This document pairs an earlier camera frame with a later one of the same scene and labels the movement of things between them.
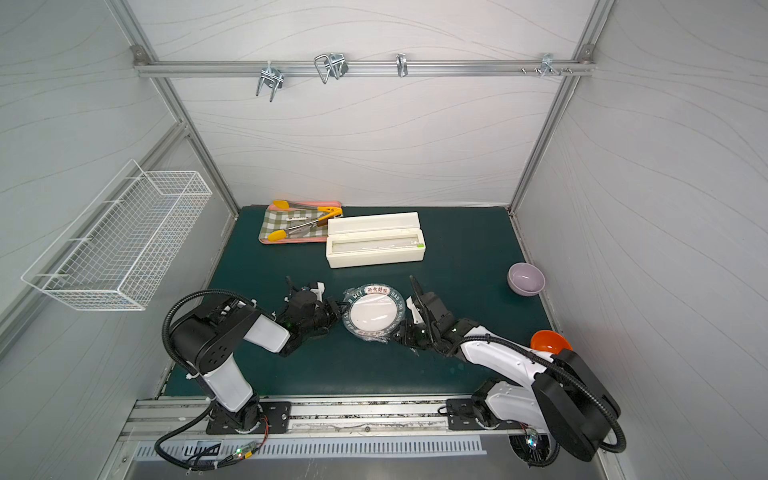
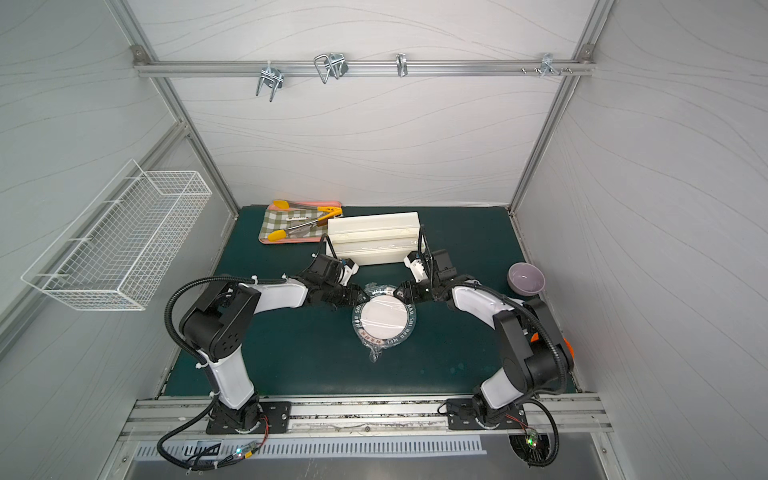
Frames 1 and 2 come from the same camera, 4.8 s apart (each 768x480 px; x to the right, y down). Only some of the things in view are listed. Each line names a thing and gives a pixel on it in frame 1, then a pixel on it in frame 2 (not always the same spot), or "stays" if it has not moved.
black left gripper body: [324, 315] -> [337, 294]
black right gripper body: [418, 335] -> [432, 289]
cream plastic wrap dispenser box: [374, 239] stays
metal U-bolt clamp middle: [331, 64] stays
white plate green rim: [374, 312] stays
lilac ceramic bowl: [525, 279] stays
